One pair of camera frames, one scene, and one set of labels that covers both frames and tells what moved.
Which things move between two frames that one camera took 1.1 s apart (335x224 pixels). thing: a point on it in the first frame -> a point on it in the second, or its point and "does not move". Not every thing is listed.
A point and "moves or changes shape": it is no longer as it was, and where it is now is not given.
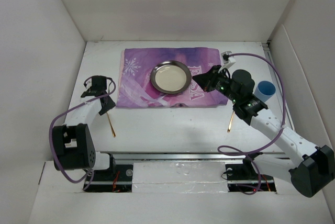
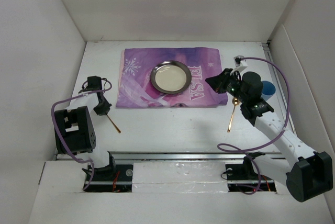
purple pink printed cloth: [135, 88] does not move
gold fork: [112, 130] moves or changes shape
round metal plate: [170, 77] does not move
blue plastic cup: [265, 90] does not move
